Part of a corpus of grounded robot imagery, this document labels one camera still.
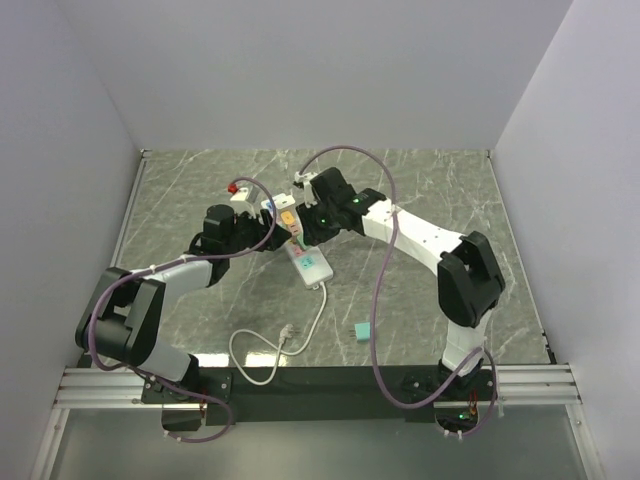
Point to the white power strip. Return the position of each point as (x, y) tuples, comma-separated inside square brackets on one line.
[(309, 262)]

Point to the teal charger plug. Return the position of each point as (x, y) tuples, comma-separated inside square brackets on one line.
[(361, 332)]

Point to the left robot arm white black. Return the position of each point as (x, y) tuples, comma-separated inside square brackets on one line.
[(122, 319)]

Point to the pink charger plug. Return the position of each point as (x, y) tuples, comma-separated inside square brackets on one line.
[(294, 230)]

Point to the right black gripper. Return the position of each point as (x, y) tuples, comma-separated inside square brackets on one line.
[(312, 235)]

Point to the green charger plug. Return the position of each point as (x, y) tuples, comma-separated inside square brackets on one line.
[(298, 246)]

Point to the yellow charger plug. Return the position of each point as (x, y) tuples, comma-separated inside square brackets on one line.
[(287, 217)]

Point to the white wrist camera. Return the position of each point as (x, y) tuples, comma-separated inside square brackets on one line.
[(243, 199), (303, 179)]

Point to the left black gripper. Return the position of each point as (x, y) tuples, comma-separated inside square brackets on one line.
[(254, 221)]

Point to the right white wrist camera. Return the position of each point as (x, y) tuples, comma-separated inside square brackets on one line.
[(303, 179)]

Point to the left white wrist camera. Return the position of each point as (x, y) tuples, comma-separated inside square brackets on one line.
[(243, 199)]

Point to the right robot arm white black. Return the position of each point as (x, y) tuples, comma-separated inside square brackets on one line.
[(469, 279)]

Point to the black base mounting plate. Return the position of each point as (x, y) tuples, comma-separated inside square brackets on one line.
[(324, 394)]

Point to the aluminium rail frame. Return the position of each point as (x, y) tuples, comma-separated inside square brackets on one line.
[(88, 387)]

